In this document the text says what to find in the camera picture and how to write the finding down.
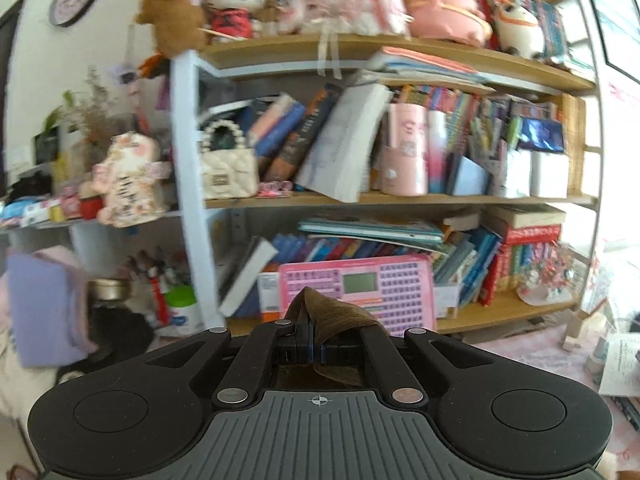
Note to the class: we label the lucky cat figurine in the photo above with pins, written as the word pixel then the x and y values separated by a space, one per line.
pixel 129 181

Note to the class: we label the pink frilly plush doll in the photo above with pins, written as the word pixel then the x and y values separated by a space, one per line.
pixel 351 17

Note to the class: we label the colourful candy bouquet ornament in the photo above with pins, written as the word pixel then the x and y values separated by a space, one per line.
pixel 548 275

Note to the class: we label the white cat plush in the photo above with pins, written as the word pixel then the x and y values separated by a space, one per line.
pixel 518 32

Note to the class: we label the red thick dictionary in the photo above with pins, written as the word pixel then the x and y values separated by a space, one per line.
pixel 530 235

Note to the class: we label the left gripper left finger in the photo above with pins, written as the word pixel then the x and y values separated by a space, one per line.
pixel 262 355

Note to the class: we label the hello kitty plush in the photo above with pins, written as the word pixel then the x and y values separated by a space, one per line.
pixel 234 20

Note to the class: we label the large white leaning book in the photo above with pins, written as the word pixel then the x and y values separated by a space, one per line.
pixel 337 162

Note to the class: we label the white wooden bookshelf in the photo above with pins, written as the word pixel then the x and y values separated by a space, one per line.
pixel 315 69

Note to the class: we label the white leaning book lower shelf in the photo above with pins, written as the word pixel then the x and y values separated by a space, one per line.
pixel 261 253

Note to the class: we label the pink keyboard learning toy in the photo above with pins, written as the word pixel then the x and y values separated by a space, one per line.
pixel 397 290

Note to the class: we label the lilac folded cloth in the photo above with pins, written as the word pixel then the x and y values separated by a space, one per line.
pixel 48 307

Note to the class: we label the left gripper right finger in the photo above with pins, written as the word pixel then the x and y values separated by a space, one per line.
pixel 367 358

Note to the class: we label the cream quilted pearl handbag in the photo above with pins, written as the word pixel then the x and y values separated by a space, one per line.
pixel 228 173

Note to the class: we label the brown cloth garment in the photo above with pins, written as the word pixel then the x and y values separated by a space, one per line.
pixel 330 318

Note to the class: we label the pink round plush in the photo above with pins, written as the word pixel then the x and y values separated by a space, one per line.
pixel 459 21

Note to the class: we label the orange white small box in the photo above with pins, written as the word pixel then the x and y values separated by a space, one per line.
pixel 268 287

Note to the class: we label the white green-lid jar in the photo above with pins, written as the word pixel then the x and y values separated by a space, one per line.
pixel 185 313

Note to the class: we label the pink checked table mat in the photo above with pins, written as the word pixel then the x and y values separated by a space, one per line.
pixel 543 349

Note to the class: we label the brass bowl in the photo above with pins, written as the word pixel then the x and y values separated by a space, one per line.
pixel 109 289

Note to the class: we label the brown teddy bear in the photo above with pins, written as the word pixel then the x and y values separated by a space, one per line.
pixel 177 25

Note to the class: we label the pink cylinder box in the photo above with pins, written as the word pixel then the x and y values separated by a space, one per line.
pixel 405 150

